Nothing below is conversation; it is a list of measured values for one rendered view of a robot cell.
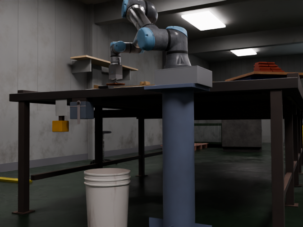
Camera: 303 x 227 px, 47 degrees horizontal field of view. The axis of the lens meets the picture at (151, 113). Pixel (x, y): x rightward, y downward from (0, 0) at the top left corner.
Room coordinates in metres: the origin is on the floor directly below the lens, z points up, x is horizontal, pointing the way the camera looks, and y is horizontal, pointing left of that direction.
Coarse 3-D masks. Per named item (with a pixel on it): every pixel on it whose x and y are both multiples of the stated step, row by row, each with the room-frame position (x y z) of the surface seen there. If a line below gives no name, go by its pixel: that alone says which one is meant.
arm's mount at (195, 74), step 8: (160, 72) 1.82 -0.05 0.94; (168, 72) 1.79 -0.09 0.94; (176, 72) 1.77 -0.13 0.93; (184, 72) 1.75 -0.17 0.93; (192, 72) 1.73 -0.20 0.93; (200, 72) 1.76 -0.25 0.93; (208, 72) 1.88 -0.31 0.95; (160, 80) 1.82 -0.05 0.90; (168, 80) 1.79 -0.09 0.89; (176, 80) 1.77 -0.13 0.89; (184, 80) 1.75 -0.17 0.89; (192, 80) 1.73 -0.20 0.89; (200, 80) 1.76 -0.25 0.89; (208, 80) 1.87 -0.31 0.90
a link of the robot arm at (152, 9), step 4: (148, 4) 2.12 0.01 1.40; (152, 4) 2.15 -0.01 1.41; (148, 8) 2.12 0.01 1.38; (152, 8) 2.13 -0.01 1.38; (148, 12) 2.13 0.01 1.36; (152, 12) 2.14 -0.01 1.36; (156, 12) 2.18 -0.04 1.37; (148, 16) 2.14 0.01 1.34; (152, 16) 2.16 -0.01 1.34; (156, 16) 2.20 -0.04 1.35; (152, 20) 2.20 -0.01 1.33; (136, 36) 2.39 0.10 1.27; (136, 40) 2.41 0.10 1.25; (132, 44) 2.48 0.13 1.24; (136, 44) 2.44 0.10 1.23; (132, 48) 2.48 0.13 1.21; (136, 48) 2.47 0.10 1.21; (132, 52) 2.50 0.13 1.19; (136, 52) 2.51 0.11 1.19; (140, 52) 2.52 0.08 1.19
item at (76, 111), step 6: (72, 102) 2.45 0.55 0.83; (78, 102) 2.41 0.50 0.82; (84, 102) 2.40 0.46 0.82; (90, 102) 2.45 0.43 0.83; (72, 108) 2.45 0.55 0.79; (78, 108) 2.42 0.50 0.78; (84, 108) 2.40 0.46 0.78; (90, 108) 2.45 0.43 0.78; (72, 114) 2.45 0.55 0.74; (78, 114) 2.42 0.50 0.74; (84, 114) 2.40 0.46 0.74; (90, 114) 2.45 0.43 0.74; (78, 120) 2.42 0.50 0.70
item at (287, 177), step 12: (288, 108) 2.86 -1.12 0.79; (288, 120) 2.86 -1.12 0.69; (300, 120) 5.58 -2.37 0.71; (288, 132) 2.86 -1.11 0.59; (300, 132) 4.66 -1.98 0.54; (288, 144) 2.86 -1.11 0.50; (300, 144) 4.66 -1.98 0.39; (288, 156) 2.86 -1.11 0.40; (300, 156) 4.66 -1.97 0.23; (288, 168) 2.86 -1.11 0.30; (300, 168) 4.67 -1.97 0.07; (288, 180) 2.46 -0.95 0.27; (288, 192) 2.86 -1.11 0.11; (288, 204) 2.86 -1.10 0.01
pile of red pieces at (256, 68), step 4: (256, 64) 2.88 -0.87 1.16; (260, 64) 2.83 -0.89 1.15; (264, 64) 2.86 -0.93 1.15; (268, 64) 2.87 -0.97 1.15; (272, 64) 2.88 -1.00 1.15; (256, 68) 2.88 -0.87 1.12; (260, 68) 2.82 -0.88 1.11; (264, 68) 2.83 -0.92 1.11; (268, 68) 2.84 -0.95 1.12; (272, 68) 2.84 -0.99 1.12; (276, 68) 2.85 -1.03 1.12; (280, 68) 2.86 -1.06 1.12
